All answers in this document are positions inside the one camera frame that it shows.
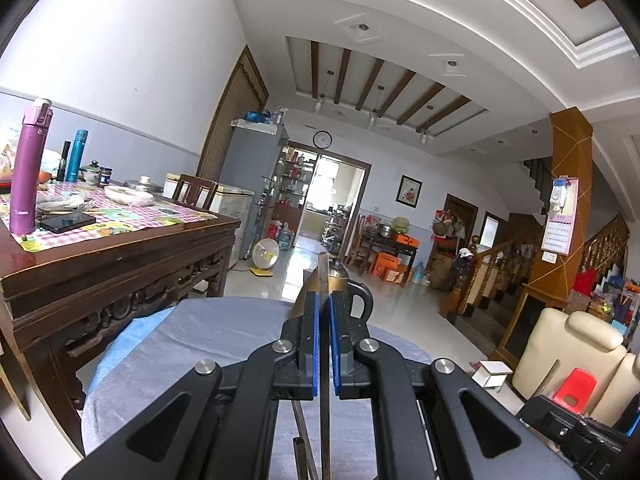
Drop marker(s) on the blue bag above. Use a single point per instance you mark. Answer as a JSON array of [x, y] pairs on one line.
[[257, 116]]

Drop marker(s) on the large orange box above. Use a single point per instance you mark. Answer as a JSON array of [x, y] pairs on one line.
[[387, 265]]

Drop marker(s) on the slim black bottle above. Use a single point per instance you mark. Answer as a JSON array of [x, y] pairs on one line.
[[64, 162]]

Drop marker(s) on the lidded green jar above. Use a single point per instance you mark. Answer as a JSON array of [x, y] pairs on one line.
[[91, 172]]

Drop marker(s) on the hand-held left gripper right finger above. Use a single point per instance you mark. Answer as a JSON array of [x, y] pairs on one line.
[[336, 355]]

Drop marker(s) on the purple thermos bottle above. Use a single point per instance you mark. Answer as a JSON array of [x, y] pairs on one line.
[[27, 170]]

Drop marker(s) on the framed flower picture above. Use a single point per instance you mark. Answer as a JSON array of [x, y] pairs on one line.
[[409, 191]]

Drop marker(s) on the clear water jug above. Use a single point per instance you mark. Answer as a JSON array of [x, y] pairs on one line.
[[419, 273]]

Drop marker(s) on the carved wooden table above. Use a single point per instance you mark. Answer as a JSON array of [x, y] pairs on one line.
[[100, 280]]

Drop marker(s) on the metal pot with lid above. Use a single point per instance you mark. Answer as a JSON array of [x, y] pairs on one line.
[[144, 185]]

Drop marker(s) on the white chest freezer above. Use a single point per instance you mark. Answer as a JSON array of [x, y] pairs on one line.
[[235, 199]]

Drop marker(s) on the small dark jar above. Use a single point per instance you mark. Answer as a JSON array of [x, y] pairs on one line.
[[105, 177]]

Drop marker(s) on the round wall clock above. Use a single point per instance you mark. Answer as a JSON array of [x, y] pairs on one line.
[[322, 139]]

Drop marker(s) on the small white stool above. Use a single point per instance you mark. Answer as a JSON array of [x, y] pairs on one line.
[[492, 374]]

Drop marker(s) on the teal thermos bottle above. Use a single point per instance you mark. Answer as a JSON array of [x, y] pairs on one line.
[[77, 155]]

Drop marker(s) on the blue water jug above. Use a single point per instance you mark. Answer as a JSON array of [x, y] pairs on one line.
[[286, 237]]

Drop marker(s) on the wooden chair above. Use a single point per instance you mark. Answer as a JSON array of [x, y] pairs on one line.
[[192, 192]]

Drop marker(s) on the wooden staircase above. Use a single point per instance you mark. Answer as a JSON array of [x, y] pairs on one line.
[[505, 270]]

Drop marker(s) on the cream leather sofa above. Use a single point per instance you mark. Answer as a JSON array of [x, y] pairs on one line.
[[575, 345]]

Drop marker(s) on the black smartphone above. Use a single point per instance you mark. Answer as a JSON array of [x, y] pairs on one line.
[[67, 221]]

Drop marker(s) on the metal chopstick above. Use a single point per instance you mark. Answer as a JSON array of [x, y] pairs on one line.
[[324, 280], [305, 440]]

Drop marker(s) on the grey table cloth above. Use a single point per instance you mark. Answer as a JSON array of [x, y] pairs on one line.
[[200, 330]]

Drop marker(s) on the flat orange box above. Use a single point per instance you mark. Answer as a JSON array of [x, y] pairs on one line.
[[406, 240]]

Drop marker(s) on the white shallow bowl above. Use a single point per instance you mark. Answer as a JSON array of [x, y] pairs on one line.
[[129, 196]]

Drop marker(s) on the dark wooden side table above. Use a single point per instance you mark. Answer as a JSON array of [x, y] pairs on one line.
[[382, 246]]

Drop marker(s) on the yellow floor fan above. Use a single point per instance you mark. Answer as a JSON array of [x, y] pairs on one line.
[[264, 256]]

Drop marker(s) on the grey refrigerator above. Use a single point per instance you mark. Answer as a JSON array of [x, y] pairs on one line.
[[250, 175]]

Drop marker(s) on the checkered tablecloth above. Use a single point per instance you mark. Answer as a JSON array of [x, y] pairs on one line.
[[150, 215]]

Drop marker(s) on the wooden pillar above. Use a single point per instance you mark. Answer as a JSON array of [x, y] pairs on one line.
[[562, 160]]

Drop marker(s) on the pink wall calendar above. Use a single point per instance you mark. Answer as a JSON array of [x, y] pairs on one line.
[[560, 220]]

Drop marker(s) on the gold electric kettle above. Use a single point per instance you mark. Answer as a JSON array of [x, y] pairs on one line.
[[341, 280]]

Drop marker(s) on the brown wooden door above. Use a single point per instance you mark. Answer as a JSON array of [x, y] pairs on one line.
[[235, 110]]

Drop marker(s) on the red plastic stool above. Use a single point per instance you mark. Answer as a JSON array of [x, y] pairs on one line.
[[575, 385]]

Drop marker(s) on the blue table cover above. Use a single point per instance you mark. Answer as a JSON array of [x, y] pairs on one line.
[[130, 335]]

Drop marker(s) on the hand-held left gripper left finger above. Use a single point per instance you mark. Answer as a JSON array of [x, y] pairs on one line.
[[313, 345]]

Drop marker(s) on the steel mixing bowl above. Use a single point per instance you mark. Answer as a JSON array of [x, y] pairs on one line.
[[384, 230]]

